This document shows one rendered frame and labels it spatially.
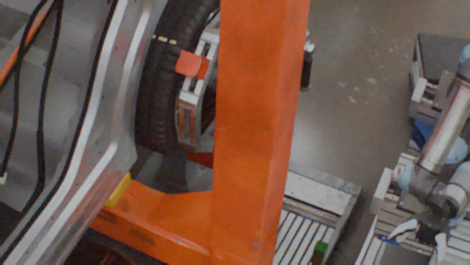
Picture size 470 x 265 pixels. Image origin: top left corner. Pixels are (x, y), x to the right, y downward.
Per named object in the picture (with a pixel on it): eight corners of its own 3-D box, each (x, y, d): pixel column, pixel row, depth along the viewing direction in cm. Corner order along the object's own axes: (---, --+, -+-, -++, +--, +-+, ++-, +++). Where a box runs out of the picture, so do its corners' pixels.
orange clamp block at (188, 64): (190, 52, 260) (180, 49, 252) (212, 59, 258) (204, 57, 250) (182, 73, 261) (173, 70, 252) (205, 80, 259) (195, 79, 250)
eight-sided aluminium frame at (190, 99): (245, 80, 323) (253, -30, 283) (260, 85, 322) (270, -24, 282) (178, 177, 289) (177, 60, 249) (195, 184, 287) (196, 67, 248)
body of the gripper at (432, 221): (436, 253, 199) (456, 224, 205) (441, 232, 193) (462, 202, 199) (411, 241, 202) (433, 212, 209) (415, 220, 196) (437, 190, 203)
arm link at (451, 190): (468, 191, 202) (443, 179, 206) (461, 202, 199) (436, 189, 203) (464, 210, 207) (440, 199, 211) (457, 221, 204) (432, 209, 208)
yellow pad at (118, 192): (98, 166, 277) (96, 156, 273) (132, 181, 273) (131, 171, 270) (78, 193, 268) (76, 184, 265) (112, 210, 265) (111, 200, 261)
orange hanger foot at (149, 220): (99, 189, 290) (91, 124, 265) (231, 247, 277) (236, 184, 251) (76, 221, 280) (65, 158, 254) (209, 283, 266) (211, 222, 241)
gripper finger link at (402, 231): (386, 252, 198) (418, 241, 200) (388, 237, 194) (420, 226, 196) (381, 243, 201) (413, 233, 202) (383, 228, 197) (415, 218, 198)
